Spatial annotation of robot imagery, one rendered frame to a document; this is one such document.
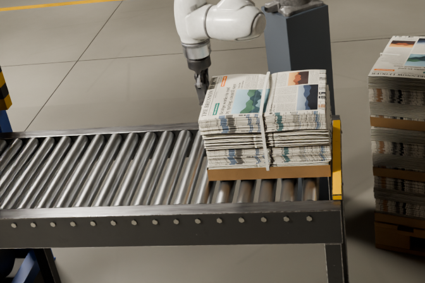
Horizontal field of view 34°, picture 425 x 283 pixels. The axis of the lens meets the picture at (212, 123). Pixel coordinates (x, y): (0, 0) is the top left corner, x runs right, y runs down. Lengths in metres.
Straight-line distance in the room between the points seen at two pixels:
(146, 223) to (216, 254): 1.08
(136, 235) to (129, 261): 1.09
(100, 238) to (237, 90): 0.62
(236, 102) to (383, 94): 0.76
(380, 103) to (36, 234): 1.34
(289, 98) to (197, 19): 0.36
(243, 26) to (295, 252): 1.36
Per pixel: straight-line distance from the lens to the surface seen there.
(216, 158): 2.12
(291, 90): 2.14
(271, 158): 2.10
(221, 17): 2.05
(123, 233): 2.15
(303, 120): 2.02
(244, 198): 2.08
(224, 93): 2.17
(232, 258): 3.12
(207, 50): 2.17
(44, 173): 2.43
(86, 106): 4.69
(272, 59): 2.99
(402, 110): 2.70
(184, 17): 2.11
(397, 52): 2.83
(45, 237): 2.25
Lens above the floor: 1.99
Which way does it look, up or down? 29 degrees down
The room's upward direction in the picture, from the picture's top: 9 degrees counter-clockwise
